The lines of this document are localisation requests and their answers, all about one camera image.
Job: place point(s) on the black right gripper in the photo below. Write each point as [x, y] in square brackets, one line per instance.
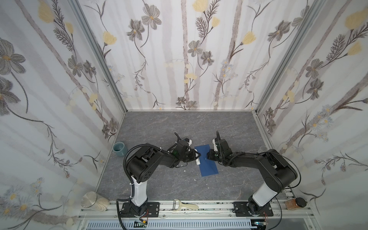
[214, 154]

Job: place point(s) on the teal ceramic cup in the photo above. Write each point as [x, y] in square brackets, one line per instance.
[120, 149]

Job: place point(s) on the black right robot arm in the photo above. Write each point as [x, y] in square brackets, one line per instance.
[276, 172]

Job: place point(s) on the dark blue envelope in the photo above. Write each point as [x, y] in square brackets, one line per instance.
[206, 166]

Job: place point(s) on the cream handled peeler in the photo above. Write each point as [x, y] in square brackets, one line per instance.
[179, 205]

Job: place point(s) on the clear glass cup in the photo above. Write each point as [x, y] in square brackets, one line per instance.
[262, 149]

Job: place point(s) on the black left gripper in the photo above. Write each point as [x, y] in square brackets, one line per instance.
[191, 154]

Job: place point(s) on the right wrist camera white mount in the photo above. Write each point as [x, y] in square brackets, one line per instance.
[214, 145]

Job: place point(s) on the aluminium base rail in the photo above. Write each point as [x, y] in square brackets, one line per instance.
[211, 215]

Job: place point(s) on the small jar black lid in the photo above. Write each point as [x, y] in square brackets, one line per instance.
[295, 203]

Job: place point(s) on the glass jar with metal lid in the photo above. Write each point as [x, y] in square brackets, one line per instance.
[94, 201]

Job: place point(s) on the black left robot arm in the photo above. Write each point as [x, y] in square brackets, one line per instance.
[141, 162]

